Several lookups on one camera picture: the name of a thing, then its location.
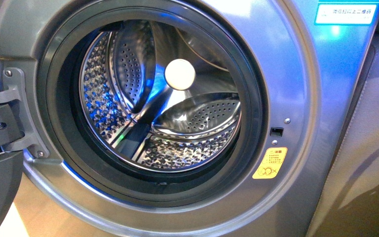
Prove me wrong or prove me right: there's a black rubber door gasket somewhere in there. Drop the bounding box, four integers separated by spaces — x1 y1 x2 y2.
41 0 264 207

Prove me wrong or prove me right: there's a yellow warning sticker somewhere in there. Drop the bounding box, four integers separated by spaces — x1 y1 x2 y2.
252 147 288 179

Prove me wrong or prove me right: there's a white blue label sticker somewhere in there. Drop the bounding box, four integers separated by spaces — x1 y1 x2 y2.
315 2 378 25

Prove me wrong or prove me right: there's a grey cabinet beside washer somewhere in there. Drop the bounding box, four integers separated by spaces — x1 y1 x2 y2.
305 0 379 237

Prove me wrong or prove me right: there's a round grey drum hub cap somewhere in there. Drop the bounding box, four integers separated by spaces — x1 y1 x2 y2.
164 59 196 91

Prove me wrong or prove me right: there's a stainless steel perforated drum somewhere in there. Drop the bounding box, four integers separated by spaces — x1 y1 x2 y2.
78 20 241 173

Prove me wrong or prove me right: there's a grey front-load washing machine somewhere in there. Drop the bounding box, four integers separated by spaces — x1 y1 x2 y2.
0 0 379 237

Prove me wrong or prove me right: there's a grey metal door hinge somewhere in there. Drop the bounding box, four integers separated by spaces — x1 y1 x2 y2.
0 67 50 158

